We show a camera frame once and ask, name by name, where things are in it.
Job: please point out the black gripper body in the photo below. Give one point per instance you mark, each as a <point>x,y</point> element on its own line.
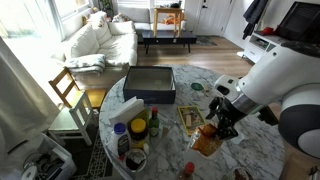
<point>225,111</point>

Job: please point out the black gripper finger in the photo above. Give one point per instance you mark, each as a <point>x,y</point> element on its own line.
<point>222,130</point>
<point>233,131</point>

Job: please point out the orange chip packet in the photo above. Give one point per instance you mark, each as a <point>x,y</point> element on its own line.
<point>206,141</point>

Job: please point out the large clear plastic cup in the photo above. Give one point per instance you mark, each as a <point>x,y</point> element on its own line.
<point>196,151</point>

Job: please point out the green bottle red cap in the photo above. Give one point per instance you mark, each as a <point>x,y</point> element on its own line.
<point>153,125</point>

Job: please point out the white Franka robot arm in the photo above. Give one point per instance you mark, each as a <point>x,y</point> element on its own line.
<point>283,76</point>

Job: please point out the brown bottle red cap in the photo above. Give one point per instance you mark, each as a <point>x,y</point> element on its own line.
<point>187,170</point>

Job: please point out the white bottle blue cap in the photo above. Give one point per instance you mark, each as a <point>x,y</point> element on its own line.
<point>120,140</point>

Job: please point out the clear measuring scoop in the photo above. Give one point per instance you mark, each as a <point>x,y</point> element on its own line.
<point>239,138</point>

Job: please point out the small wooden block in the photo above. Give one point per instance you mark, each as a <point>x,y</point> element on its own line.
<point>206,89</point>

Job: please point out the yellow dog book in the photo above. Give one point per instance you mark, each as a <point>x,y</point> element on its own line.
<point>195,116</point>

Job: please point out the long flat wooden block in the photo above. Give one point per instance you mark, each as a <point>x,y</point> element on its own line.
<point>188,120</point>

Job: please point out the green round lid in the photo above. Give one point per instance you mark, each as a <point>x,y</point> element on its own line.
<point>197,86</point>

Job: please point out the clear acrylic organizer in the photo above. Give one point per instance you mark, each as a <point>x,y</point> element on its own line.
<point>164,133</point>

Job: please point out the white TV stand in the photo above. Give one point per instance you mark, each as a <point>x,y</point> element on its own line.
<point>258,48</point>

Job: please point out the small door mat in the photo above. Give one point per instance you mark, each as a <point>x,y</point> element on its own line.
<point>205,41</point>

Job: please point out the small white tube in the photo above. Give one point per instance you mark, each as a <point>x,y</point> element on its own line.
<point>146,149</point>

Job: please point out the navy cardboard box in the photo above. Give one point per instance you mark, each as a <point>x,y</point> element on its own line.
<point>148,95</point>

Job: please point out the brown jar yellow lid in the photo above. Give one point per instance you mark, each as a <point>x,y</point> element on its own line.
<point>138,131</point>

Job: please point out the red object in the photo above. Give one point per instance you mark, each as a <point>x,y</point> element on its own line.
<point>267,31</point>

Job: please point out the glass jar dark contents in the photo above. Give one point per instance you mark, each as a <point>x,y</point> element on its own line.
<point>135,160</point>

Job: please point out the dark coffee table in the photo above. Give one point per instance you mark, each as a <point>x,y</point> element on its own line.
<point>168,37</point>

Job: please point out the white door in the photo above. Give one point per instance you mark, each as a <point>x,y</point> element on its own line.
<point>213,16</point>

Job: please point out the dark hanging jacket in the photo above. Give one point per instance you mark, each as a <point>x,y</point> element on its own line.
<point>255,13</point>

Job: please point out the orange cloth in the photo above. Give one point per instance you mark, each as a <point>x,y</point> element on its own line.
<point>173,19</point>

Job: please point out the light wooden stool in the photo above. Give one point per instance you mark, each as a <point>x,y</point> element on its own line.
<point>166,10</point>

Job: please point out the black television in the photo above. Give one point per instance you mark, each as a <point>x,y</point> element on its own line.
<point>300,21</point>

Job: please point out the dark patterned rug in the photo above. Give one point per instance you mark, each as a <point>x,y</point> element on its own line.
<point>96,160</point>

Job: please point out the white sofa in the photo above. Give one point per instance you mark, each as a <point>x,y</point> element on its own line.
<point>113,46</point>

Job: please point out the white loveseat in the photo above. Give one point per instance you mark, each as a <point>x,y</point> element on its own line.
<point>136,16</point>

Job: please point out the patterned throw pillow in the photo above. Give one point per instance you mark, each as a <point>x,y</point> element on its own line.
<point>97,19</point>
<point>120,18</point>

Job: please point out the small white chair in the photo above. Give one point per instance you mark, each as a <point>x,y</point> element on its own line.
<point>78,113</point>

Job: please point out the grey white blanket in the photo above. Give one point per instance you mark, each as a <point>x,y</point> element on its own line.
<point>85,63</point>

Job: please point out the green house plant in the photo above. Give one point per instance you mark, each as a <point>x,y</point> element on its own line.
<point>106,6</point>

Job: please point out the wooden chair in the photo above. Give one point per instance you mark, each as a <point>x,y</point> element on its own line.
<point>63,83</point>

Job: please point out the clear plastic storage bin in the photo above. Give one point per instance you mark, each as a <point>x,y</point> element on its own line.
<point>50,160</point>

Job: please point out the white curtain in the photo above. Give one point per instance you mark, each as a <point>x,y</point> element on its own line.
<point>23,106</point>

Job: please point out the large bright window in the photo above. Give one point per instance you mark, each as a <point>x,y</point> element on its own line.
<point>26,13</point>

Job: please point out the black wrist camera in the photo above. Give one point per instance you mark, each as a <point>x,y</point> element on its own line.
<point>268,116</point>

